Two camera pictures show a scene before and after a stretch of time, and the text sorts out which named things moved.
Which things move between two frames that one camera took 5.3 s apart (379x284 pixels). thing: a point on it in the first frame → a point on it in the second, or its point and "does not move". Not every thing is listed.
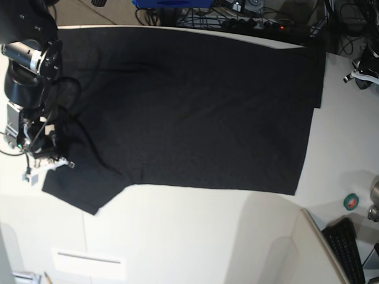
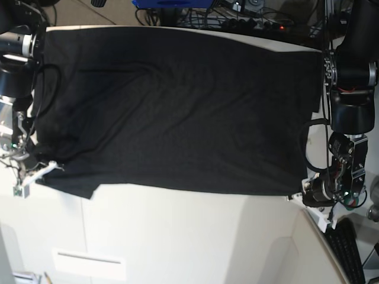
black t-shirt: (182, 107) does not move
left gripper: (45, 147) → (26, 163)
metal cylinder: (373, 213) does not move
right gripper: (368, 64) → (313, 194)
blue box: (173, 3) does not move
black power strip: (253, 25) does not move
